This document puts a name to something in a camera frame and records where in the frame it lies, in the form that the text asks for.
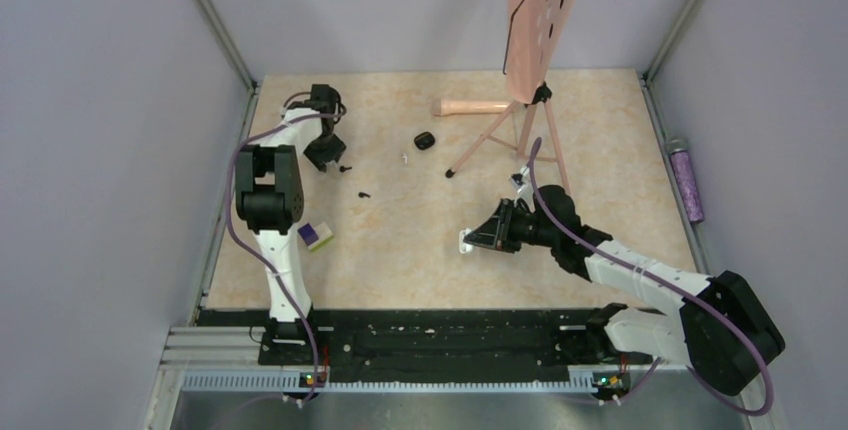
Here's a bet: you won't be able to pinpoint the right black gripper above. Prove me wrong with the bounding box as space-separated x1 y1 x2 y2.
468 197 559 253

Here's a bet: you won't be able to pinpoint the white earbud charging case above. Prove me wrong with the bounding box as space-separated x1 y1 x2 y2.
458 228 474 255

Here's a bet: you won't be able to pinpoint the pink music stand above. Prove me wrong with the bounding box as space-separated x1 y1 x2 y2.
445 0 575 189

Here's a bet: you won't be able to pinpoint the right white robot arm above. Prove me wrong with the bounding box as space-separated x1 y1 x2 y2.
460 185 786 396

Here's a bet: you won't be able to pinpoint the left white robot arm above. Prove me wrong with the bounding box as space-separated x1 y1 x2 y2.
229 84 347 364

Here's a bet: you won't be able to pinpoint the black earbud charging case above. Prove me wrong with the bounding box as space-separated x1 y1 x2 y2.
413 131 436 151

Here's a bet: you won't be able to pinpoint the purple and wood blocks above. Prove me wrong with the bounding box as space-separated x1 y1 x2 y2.
297 222 334 253

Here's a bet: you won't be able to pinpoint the purple glitter bottle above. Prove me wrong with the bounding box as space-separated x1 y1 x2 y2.
666 138 705 224

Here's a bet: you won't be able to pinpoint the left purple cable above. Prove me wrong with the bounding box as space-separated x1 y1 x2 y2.
223 90 348 408

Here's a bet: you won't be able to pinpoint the purple cable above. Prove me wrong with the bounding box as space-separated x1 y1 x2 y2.
223 90 348 408
526 137 776 417

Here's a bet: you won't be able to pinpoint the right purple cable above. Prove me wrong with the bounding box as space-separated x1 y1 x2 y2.
526 137 776 417

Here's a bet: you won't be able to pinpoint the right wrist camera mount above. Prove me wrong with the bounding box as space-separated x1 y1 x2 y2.
510 173 529 191

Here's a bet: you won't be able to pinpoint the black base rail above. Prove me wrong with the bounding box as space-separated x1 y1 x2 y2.
197 309 648 384

